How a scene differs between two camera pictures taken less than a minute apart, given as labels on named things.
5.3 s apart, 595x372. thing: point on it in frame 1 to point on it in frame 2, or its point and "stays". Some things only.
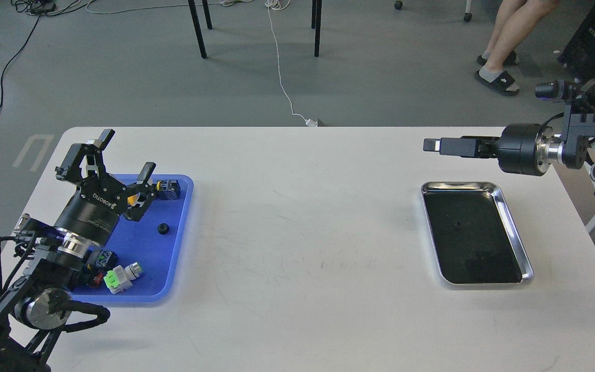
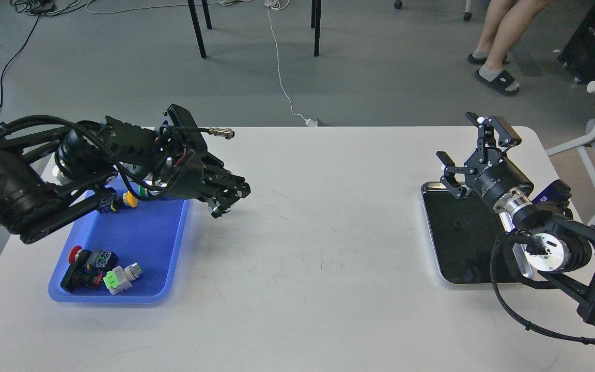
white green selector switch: x=120 y=278 stays
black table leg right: x=316 y=22 stays
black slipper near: x=500 y=83 stays
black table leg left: x=194 y=13 stays
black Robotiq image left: x=92 y=213 to x=190 y=184
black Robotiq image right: x=525 y=149 to x=490 y=172
